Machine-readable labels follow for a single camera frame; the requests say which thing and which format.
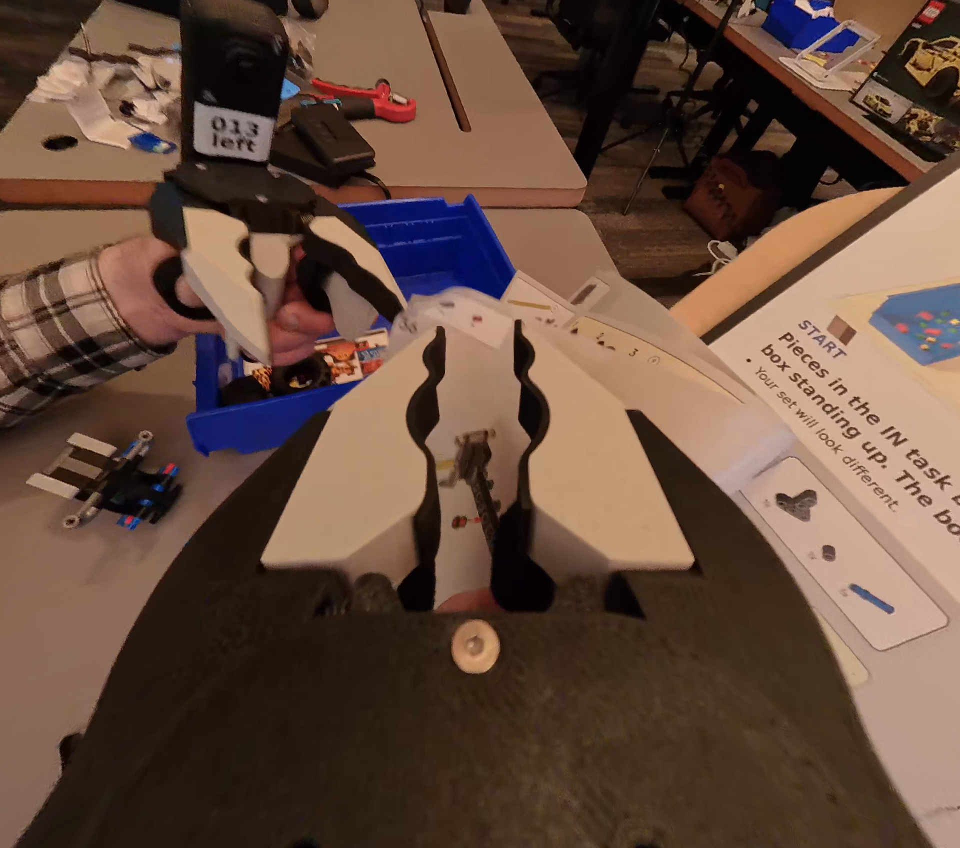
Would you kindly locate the black box with yellow car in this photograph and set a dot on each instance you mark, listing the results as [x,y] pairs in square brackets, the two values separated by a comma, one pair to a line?
[915,75]

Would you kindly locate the brown bag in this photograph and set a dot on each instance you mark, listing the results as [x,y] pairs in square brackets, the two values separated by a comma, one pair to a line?
[731,195]

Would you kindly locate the person's left hand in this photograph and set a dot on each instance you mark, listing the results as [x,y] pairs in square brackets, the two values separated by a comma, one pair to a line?
[135,293]

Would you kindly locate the red hand tool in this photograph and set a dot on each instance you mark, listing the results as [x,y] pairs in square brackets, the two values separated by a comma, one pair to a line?
[375,102]

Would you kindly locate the black pole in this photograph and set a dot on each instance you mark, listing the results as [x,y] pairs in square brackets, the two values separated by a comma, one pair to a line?
[637,23]

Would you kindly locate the small blue bin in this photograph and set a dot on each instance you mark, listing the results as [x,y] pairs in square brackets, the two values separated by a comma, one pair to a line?
[795,27]

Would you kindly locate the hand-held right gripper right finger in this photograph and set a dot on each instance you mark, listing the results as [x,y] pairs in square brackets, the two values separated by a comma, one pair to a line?
[607,488]

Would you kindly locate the clear acrylic stand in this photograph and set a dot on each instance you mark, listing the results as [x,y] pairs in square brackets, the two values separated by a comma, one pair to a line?
[832,53]

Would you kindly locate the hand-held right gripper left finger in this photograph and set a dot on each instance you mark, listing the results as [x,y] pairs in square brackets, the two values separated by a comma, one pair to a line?
[345,488]

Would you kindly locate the grey and black model subassembly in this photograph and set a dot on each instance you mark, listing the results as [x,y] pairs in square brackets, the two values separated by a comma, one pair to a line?
[112,480]

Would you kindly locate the grey desk with slot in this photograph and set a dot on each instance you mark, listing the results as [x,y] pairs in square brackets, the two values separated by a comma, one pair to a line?
[487,150]

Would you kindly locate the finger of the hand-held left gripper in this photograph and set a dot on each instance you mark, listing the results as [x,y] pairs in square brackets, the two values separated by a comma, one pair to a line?
[221,278]
[352,308]

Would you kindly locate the blue storage bin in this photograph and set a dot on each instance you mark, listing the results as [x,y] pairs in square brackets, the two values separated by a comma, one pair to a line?
[450,240]

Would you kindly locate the colourful sticker sheet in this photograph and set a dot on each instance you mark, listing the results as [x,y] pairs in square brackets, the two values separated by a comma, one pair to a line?
[352,353]

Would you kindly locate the wooden-edged office desk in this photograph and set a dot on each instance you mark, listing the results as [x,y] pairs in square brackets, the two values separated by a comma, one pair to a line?
[780,83]

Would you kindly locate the person's right hand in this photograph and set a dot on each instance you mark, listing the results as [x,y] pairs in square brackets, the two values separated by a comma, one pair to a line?
[466,600]

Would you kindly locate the pile of white and blue scraps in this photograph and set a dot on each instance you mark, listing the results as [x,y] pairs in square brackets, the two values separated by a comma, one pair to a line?
[97,98]

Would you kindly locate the instruction booklet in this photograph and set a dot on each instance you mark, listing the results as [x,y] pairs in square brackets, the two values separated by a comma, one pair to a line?
[825,413]

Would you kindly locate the person's left forearm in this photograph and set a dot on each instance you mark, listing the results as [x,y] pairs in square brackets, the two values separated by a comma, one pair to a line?
[60,330]

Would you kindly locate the black power adapter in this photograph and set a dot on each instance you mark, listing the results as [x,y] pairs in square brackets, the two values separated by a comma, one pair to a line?
[330,143]

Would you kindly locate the black rubber tyre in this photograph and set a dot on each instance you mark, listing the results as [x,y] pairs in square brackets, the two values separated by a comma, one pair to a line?
[300,375]
[244,390]

